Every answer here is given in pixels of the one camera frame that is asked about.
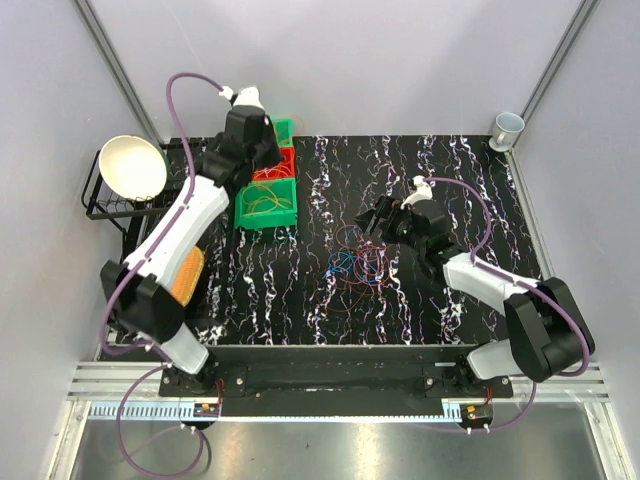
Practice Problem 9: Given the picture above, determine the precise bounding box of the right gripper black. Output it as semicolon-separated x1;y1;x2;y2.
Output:
353;195;426;254

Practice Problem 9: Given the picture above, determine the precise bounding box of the pink cable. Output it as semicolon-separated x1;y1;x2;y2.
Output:
334;224;394;289

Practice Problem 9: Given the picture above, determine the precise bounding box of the yellow cable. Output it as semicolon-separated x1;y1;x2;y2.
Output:
240;180;294;217

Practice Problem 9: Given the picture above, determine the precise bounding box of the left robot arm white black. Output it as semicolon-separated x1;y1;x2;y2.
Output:
100;105;281;396

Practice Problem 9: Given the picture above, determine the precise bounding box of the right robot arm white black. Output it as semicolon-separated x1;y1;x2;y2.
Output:
355;196;596;397

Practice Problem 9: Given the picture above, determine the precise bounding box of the far green storage bin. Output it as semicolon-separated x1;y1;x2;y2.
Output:
272;118;294;148

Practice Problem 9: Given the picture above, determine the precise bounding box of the green storage bin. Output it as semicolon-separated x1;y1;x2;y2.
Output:
234;178;298;230
272;118;294;148

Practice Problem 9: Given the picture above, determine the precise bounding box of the red storage bin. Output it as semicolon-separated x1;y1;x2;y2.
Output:
252;146;295;181

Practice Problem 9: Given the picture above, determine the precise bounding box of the near green storage bin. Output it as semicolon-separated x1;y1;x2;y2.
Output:
234;178;298;230

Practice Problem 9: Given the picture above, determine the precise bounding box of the white bowl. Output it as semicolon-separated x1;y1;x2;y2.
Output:
98;135;168;201

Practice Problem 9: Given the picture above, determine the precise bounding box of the orange woven basket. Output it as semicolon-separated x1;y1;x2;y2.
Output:
171;246;205;307

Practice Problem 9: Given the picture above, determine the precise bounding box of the white mug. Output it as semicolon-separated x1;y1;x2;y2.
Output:
489;112;526;152

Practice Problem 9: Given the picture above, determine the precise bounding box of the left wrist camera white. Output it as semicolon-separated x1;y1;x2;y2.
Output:
218;86;265;110

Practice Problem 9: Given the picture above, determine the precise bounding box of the brown cable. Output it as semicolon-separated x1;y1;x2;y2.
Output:
324;269;389;316

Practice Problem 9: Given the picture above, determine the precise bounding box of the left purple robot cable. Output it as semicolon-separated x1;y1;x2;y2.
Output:
97;72;226;475

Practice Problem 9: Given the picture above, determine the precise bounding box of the black wire dish rack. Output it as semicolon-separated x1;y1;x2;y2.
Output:
79;137;231;331

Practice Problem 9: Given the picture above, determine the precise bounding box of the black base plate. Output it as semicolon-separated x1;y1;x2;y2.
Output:
159;345;513;422

